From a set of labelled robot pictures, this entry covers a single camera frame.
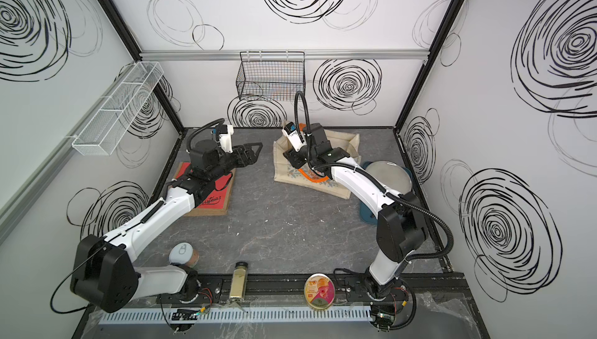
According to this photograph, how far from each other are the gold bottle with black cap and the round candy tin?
198 mm

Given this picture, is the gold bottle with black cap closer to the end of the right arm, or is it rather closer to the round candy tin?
the round candy tin

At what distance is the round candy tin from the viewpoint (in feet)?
2.29

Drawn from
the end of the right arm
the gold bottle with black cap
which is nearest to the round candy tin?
the gold bottle with black cap

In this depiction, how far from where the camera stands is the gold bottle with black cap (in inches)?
28.0
